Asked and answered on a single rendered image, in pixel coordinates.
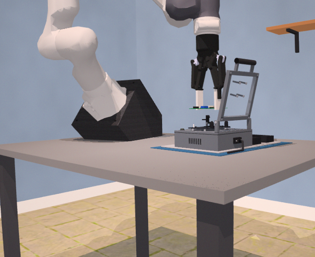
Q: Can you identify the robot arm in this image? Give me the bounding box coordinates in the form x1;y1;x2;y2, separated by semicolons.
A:
37;0;221;121

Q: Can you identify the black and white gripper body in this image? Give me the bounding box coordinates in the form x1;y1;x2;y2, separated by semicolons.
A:
196;34;219;68

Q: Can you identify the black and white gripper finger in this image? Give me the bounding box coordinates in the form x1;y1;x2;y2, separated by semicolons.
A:
205;55;226;110
191;57;208;110

